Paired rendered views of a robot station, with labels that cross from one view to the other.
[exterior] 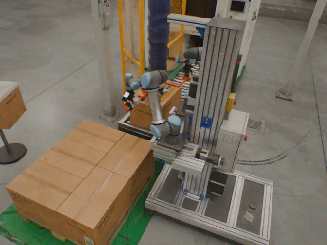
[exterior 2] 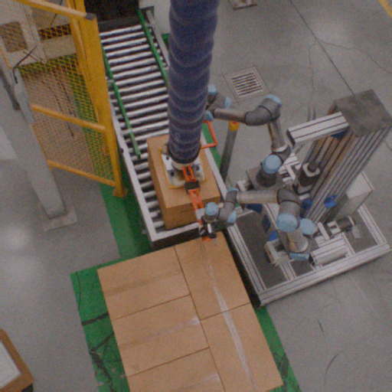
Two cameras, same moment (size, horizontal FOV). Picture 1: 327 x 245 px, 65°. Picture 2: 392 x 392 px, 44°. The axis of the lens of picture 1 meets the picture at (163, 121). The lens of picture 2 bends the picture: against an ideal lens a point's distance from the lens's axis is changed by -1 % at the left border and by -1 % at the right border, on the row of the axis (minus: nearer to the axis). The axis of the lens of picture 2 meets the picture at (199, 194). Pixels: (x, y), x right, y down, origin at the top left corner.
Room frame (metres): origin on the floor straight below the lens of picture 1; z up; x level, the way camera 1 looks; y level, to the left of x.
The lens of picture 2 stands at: (1.44, 1.35, 4.02)
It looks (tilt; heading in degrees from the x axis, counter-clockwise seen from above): 63 degrees down; 311
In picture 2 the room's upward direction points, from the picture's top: 8 degrees clockwise
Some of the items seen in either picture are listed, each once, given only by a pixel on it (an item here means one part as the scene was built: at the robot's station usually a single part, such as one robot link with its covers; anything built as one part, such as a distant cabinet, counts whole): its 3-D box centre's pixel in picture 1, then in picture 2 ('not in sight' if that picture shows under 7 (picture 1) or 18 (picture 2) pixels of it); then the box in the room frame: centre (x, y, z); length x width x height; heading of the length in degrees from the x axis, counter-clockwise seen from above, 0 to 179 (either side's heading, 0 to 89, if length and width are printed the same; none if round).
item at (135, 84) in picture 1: (135, 83); (227, 213); (2.12, 0.28, 1.38); 0.11 x 0.11 x 0.08; 33
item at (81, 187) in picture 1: (90, 174); (185, 330); (1.89, 0.76, 0.34); 1.20 x 1.00 x 0.40; 158
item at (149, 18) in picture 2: not in sight; (185, 106); (3.36, -0.51, 0.50); 2.31 x 0.05 x 0.19; 158
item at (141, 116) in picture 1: (156, 105); (181, 179); (2.72, 0.09, 0.75); 0.60 x 0.40 x 0.40; 154
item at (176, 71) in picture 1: (171, 74); (109, 84); (3.91, -0.10, 0.60); 1.60 x 0.10 x 0.09; 158
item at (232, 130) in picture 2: not in sight; (227, 155); (2.74, -0.45, 0.50); 0.07 x 0.07 x 1.00; 68
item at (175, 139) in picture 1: (172, 134); not in sight; (1.76, -0.09, 1.09); 0.15 x 0.15 x 0.10
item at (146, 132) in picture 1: (143, 131); (194, 227); (2.40, 0.23, 0.58); 0.70 x 0.03 x 0.06; 68
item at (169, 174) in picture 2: not in sight; (170, 166); (2.77, 0.18, 0.98); 0.34 x 0.10 x 0.05; 154
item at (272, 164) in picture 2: (191, 96); (271, 165); (2.23, -0.27, 1.20); 0.13 x 0.12 x 0.14; 102
